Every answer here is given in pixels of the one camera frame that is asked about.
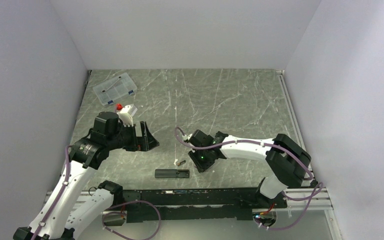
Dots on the clear plastic organizer box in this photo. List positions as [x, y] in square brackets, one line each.
[118, 87]

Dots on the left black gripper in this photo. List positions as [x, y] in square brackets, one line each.
[144, 143]

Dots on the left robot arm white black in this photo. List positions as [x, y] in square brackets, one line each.
[57, 219]

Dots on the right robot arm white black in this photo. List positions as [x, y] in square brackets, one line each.
[288, 162]

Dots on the black gold AAA battery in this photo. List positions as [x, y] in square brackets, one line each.
[181, 163]

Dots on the black remote control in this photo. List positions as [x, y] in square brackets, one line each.
[172, 173]

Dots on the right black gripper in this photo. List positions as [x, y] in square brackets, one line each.
[201, 167]

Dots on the aluminium side rail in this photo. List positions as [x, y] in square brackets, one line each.
[289, 105]

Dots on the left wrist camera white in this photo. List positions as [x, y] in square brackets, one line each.
[126, 113]

